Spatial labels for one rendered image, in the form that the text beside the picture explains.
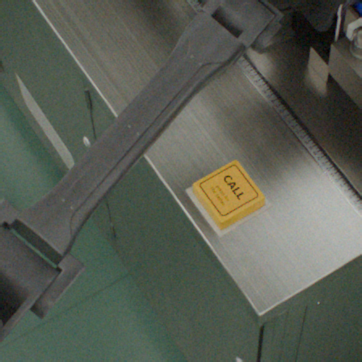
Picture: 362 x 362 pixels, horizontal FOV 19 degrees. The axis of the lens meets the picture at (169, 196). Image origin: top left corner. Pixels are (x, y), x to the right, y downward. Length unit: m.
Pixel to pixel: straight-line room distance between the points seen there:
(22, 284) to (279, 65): 0.62
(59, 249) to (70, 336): 1.25
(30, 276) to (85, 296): 1.29
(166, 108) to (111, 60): 0.42
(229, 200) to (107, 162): 0.32
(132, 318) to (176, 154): 0.92
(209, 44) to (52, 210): 0.25
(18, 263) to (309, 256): 0.46
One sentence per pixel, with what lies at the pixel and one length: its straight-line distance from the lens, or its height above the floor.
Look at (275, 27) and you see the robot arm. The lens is 1.21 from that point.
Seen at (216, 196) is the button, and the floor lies 0.92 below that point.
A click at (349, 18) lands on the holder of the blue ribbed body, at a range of 1.42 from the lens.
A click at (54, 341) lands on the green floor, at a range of 2.31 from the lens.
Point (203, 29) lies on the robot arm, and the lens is 1.17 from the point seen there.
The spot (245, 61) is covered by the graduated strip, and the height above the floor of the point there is 0.90.
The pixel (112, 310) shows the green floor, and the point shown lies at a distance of 2.32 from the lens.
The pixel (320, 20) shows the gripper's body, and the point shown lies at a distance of 1.32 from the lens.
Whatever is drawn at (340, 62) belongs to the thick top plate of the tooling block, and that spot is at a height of 1.02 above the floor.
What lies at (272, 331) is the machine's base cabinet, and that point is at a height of 0.79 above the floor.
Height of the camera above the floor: 2.14
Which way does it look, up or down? 62 degrees down
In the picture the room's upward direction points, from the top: 5 degrees counter-clockwise
